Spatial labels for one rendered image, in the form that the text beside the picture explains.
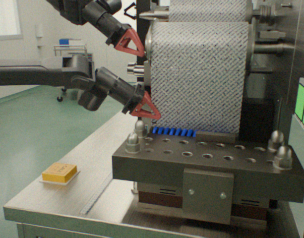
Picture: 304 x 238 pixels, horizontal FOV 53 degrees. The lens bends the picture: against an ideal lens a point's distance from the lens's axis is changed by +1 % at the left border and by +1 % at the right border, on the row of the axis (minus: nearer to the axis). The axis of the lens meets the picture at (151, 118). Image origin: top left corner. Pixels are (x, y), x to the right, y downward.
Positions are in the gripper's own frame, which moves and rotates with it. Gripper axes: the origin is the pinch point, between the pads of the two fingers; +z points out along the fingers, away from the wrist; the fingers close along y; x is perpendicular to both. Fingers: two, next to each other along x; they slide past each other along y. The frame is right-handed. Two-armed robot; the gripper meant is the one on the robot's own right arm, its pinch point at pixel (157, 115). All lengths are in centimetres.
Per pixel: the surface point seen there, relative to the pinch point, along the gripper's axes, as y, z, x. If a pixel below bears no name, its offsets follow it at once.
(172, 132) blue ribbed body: 4.4, 5.1, -0.3
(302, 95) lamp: 28.4, 11.9, 26.2
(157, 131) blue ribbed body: 3.2, 2.2, -2.8
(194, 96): 1.9, 4.5, 10.5
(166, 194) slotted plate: 20.3, 8.8, -7.7
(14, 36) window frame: -468, -207, -185
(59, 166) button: 4.7, -14.6, -27.4
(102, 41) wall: -589, -84, -128
